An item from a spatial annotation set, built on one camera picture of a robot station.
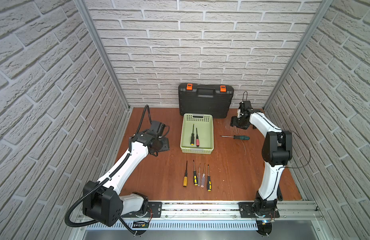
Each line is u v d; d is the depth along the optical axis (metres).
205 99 0.98
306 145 0.81
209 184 0.81
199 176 0.84
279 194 0.79
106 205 0.39
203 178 0.83
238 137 1.00
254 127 0.69
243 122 0.85
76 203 0.36
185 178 0.83
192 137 1.00
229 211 0.76
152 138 0.55
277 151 0.55
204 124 1.08
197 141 1.00
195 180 0.81
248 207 0.75
